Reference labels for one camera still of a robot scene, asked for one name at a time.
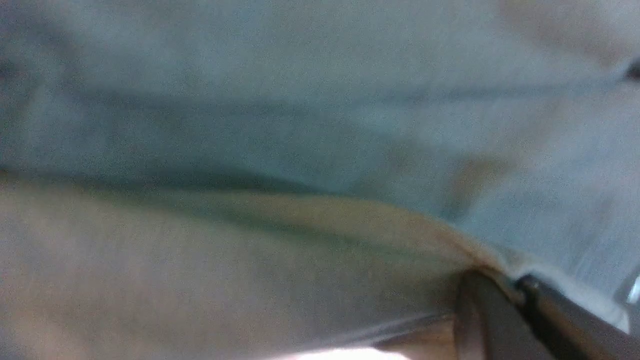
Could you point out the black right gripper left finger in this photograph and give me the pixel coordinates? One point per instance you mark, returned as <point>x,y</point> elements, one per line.
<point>488,325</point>

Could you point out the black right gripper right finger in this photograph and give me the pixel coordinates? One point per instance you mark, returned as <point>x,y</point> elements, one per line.
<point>569,331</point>

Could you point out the dark gray long-sleeve top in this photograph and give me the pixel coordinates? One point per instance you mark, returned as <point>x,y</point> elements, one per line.
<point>248,179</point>

